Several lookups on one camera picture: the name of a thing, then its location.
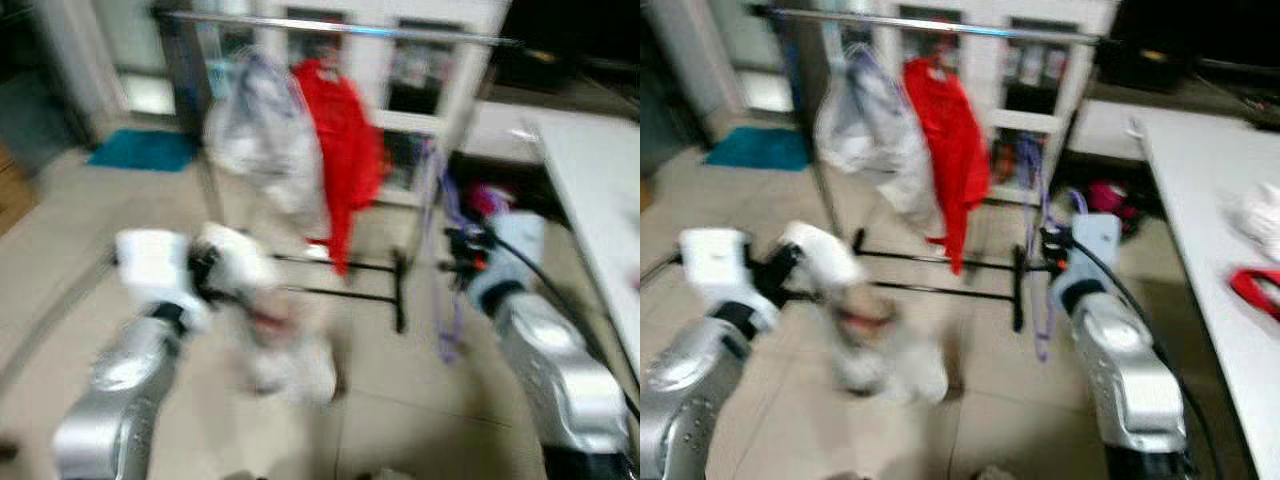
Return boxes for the white hanging trousers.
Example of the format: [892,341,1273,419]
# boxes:
[205,55,328,238]
[815,50,946,238]

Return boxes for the plain red hanging shirt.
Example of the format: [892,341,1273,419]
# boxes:
[293,58,387,277]
[903,58,992,277]

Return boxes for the white table black legs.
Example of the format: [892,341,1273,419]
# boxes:
[525,115,641,373]
[1130,105,1280,480]

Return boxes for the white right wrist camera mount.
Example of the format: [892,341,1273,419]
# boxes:
[1050,212,1123,303]
[470,212,547,313]

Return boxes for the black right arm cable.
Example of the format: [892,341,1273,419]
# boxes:
[488,235,641,421]
[1075,235,1227,480]

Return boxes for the black television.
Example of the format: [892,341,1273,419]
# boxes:
[510,0,641,61]
[1115,0,1280,49]

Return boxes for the white crumpled cloth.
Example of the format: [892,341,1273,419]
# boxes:
[1222,185,1280,263]

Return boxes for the purple plastic hanger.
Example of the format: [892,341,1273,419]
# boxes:
[425,140,473,366]
[235,48,293,113]
[843,42,903,109]
[1015,135,1091,363]

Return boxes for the metal clothes rack black frame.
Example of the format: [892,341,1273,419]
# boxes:
[765,5,1106,336]
[155,5,526,336]

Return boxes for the magenta object on floor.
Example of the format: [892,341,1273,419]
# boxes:
[1085,180,1138,223]
[468,183,513,219]

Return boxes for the teal floor mat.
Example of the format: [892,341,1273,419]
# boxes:
[88,130,199,173]
[705,127,812,171]

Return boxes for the black speaker box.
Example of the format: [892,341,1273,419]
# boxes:
[495,40,583,93]
[1095,38,1201,93]

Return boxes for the white garment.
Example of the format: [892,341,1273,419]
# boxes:
[780,220,951,406]
[195,222,338,406]

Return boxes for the red shirt with white stripes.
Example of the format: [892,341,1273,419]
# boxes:
[1230,267,1280,323]

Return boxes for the white glass display cabinet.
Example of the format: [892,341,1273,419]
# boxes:
[800,0,1123,207]
[195,0,513,207]

